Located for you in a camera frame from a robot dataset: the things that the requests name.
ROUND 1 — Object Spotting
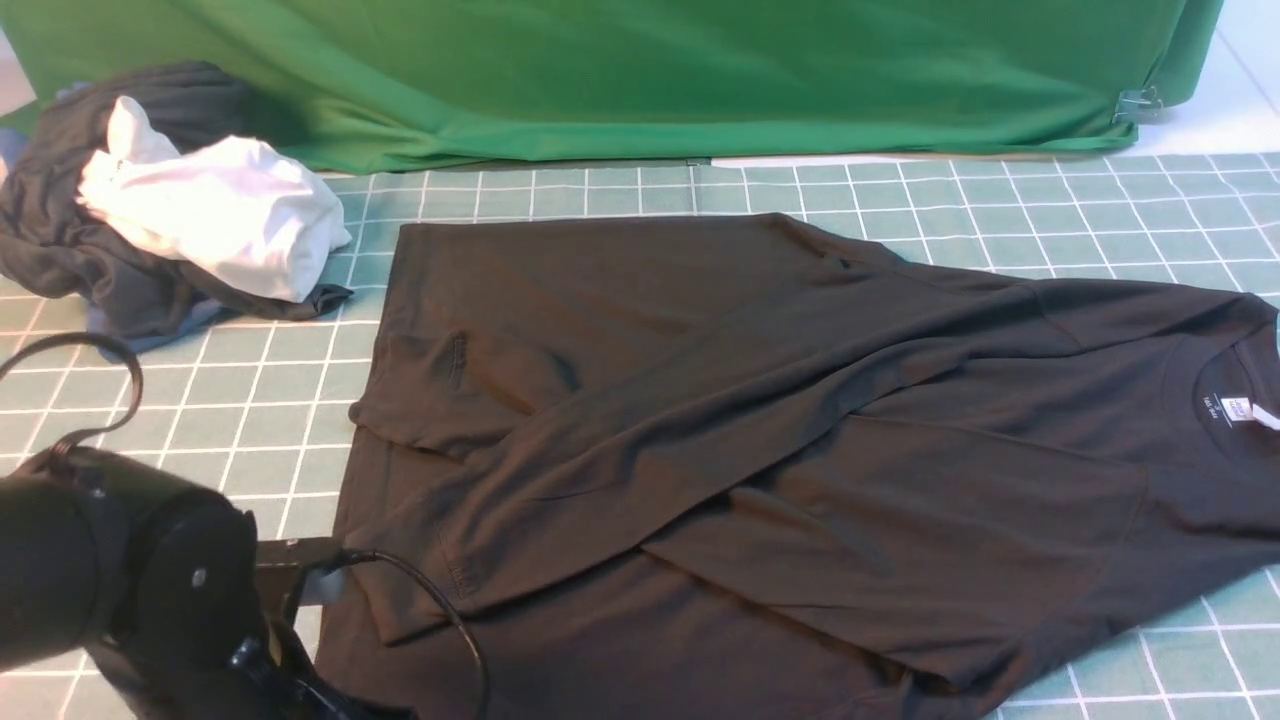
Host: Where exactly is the blue crumpled garment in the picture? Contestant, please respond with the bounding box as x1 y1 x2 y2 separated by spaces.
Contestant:
0 83 241 365

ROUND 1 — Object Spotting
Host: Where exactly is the dark gray long-sleeved shirt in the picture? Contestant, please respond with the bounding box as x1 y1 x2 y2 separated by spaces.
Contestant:
335 214 1277 719

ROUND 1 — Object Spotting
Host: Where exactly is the silver binder clip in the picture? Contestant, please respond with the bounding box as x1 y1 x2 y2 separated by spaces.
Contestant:
1111 85 1165 124

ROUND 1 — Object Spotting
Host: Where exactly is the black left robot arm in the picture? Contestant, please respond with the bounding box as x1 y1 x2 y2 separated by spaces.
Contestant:
1 448 413 719

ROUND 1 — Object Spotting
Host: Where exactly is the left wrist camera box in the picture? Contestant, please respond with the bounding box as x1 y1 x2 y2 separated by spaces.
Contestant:
253 537 346 625

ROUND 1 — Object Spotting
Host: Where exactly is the white crumpled garment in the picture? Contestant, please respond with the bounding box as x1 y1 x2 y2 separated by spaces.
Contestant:
78 96 351 304

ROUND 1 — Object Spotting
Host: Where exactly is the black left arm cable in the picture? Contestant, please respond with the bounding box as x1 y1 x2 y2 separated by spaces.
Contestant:
0 333 492 720

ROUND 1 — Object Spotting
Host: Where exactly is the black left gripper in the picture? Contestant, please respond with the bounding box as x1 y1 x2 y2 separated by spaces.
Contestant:
229 620 416 719

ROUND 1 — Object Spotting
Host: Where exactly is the green backdrop cloth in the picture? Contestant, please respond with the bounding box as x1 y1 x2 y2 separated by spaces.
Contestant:
3 1 1222 174

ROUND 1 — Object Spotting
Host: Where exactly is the green checkered table mat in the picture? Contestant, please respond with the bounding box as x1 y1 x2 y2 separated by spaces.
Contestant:
1 152 1279 719

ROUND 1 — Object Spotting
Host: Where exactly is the dark gray crumpled garment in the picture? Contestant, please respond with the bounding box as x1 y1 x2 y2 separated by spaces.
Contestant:
0 61 355 340

